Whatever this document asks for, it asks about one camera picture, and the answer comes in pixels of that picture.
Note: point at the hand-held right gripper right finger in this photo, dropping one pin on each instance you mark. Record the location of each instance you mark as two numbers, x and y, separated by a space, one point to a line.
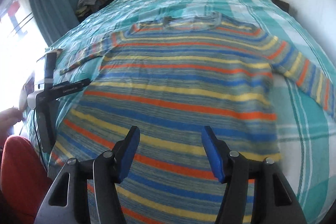
214 158

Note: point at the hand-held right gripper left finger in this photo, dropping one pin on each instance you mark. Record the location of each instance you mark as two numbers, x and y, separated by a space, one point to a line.
128 158

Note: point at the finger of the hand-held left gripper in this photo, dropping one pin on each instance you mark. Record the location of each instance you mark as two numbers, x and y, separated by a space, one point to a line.
68 88

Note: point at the striped knit sweater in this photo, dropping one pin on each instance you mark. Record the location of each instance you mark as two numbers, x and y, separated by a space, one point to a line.
173 87

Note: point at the person's left hand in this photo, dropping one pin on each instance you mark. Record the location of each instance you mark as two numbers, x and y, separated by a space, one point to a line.
10 119

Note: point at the person's red pants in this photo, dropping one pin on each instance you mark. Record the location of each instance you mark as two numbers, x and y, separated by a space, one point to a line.
21 179

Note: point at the bright window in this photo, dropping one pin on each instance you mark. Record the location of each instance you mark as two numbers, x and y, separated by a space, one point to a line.
15 37

